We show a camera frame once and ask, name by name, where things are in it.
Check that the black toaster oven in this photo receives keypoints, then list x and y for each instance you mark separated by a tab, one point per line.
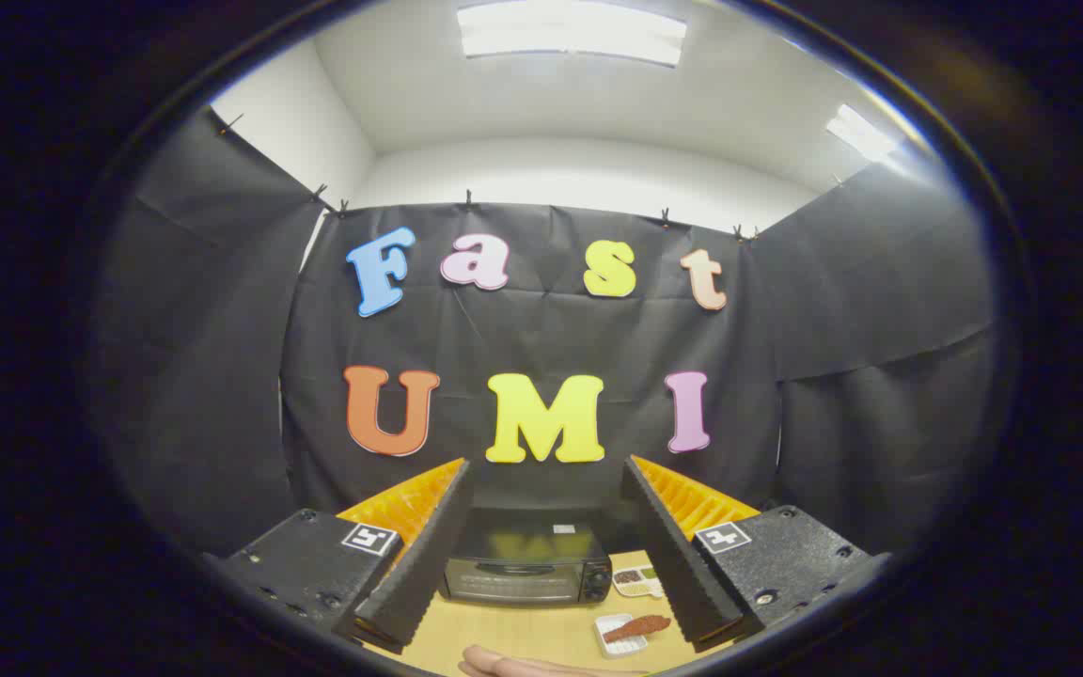
523	564

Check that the white rectangular tray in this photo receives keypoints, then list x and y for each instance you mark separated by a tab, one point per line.
624	648

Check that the white divided dish of beans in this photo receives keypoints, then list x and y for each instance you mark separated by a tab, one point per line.
635	585

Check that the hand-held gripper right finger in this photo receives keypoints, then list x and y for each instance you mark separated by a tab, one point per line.
673	555

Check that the brown meat slice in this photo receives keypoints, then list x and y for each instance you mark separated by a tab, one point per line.
635	627

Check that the small ceiling light panel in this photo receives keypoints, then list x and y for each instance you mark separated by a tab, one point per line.
861	133

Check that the large ceiling light panel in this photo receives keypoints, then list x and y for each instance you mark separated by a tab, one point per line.
570	33

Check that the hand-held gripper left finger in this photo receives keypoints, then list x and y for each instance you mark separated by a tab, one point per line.
429	555

